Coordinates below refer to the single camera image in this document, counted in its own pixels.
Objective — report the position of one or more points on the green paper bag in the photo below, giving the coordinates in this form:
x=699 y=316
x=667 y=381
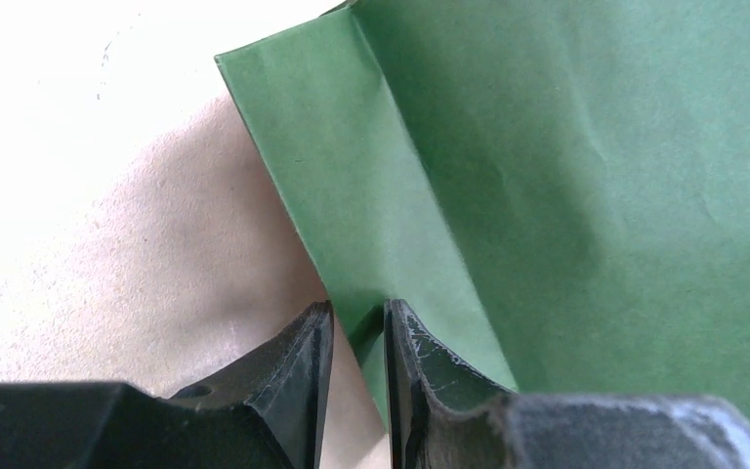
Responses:
x=560 y=190

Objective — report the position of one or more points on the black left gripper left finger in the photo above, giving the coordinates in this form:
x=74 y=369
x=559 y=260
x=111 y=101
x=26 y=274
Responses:
x=268 y=408

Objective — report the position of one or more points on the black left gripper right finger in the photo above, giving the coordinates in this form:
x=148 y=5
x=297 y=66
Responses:
x=441 y=408

